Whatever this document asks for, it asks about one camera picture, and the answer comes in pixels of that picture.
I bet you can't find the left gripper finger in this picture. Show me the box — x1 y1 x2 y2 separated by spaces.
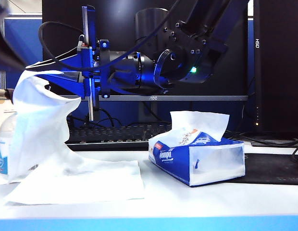
0 0 27 71

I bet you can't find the black mouse pad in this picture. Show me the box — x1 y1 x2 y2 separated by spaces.
225 153 298 186

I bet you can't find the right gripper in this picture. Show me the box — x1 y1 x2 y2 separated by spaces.
25 6 141 121

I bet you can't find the large black AOC monitor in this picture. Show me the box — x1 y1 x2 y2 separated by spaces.
42 0 249 126

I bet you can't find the black monitor cable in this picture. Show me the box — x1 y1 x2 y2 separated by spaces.
225 129 298 147

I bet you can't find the desk calendar wooden stand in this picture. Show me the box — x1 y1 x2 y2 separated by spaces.
0 88 17 121

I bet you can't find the black looped desk cable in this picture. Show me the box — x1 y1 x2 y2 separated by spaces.
98 108 123 128

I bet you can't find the clear alcohol pump bottle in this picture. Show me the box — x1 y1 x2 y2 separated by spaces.
0 112 39 176

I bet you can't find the black HSD monitor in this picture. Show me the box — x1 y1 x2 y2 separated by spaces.
253 0 298 148

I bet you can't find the white tissue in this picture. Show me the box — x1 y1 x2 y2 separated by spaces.
8 69 82 181
170 110 230 142
4 144 145 205

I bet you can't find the blue Tempo tissue pack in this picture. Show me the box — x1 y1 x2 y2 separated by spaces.
148 127 246 187

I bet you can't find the black keyboard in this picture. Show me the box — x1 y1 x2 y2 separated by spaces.
64 124 174 152

